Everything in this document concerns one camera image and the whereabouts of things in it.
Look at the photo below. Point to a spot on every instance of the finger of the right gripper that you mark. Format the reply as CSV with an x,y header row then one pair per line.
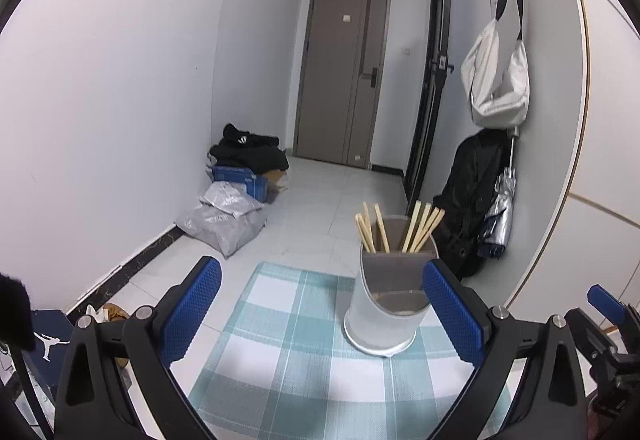
x,y
609,307

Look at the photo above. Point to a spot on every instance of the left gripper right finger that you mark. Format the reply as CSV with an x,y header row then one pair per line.
x,y
550,400

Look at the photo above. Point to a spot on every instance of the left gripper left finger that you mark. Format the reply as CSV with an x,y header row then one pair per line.
x,y
92,401

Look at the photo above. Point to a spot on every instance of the white shoulder bag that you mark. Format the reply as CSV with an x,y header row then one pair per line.
x,y
498,91

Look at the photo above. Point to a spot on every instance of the tan suede shoe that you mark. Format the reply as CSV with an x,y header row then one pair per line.
x,y
114,313

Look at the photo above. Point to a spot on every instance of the navy jordan shoe box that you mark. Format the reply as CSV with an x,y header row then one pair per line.
x,y
52,331

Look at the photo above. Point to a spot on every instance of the lower grey plastic parcel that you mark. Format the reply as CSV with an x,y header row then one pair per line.
x,y
222,231

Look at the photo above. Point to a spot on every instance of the grey plastic parcel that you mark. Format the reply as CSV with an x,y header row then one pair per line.
x,y
222,231
227,198

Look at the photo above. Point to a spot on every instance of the silver folded umbrella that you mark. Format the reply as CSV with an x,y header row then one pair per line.
x,y
499,218

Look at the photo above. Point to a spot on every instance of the upper grey plastic parcel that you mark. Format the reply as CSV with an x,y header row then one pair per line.
x,y
227,198

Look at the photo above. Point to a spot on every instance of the white utensil holder cup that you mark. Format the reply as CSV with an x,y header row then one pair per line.
x,y
388,301

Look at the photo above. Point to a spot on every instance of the blue cardboard box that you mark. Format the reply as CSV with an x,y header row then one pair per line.
x,y
254,185

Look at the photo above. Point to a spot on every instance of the chopstick in holder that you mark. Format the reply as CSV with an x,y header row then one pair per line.
x,y
364,234
412,224
433,223
370,225
419,217
421,230
381,228

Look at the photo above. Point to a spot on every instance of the black hanging jacket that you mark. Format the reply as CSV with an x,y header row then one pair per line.
x,y
467,197

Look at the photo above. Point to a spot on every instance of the black clothes pile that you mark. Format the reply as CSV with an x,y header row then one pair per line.
x,y
243,149

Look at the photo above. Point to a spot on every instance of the grey entrance door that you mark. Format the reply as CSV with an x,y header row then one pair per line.
x,y
340,80

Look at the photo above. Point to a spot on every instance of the black side door frame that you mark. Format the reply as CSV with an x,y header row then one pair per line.
x,y
436,71

